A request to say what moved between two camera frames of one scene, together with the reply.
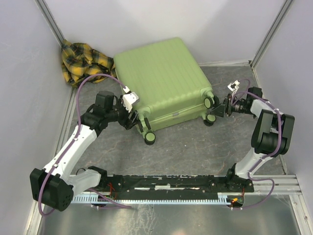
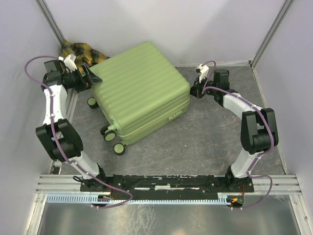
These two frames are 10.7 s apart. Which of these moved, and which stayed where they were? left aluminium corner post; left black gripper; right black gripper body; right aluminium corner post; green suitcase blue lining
Moved: left black gripper; green suitcase blue lining; right black gripper body
Stayed: right aluminium corner post; left aluminium corner post
